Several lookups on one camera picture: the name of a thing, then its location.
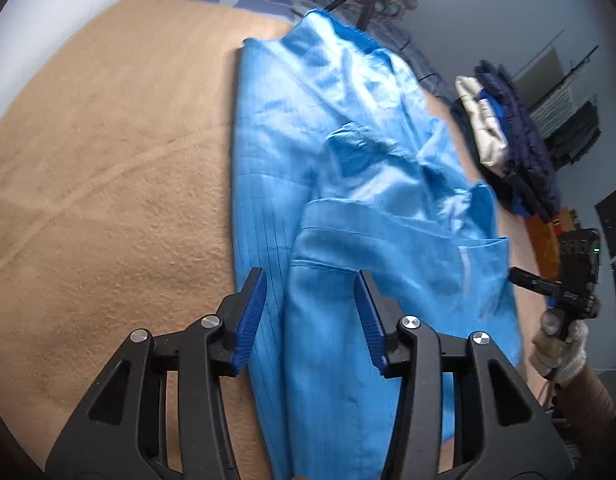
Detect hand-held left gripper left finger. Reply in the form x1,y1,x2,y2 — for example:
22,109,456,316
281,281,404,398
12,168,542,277
44,266,269,480

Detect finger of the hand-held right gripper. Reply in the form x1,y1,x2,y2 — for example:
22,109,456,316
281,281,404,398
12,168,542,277
508,266,556,298

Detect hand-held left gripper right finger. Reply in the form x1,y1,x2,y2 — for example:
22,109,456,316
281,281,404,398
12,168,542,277
354,269,573,480

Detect blue striped coat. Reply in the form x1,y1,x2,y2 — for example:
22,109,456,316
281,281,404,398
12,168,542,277
230,7,521,480

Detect person's right forearm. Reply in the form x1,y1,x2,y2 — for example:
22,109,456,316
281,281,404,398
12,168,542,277
552,360,616,441

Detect pile of dark clothes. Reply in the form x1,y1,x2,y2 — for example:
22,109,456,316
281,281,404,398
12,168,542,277
450,59,563,221

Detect hanging dark clothes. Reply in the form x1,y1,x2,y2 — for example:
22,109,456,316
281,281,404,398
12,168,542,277
548,100,602,166

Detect person's right hand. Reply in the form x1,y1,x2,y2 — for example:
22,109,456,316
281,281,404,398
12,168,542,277
532,307,588,386

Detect orange cloth covered table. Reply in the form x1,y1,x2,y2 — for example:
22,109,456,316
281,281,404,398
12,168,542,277
525,207,581,281

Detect white garment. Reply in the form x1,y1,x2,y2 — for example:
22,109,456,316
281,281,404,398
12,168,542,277
455,76,509,177

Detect striped towel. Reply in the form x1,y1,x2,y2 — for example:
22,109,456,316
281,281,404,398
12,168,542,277
530,72,587,133

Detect royal blue garment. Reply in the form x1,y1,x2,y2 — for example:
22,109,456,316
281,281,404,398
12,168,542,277
480,89,504,126

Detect tan blanket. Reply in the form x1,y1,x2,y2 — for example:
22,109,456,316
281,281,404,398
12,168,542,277
0,0,558,480

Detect black wall poster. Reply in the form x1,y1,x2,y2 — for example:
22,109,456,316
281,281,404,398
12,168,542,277
595,190,616,318

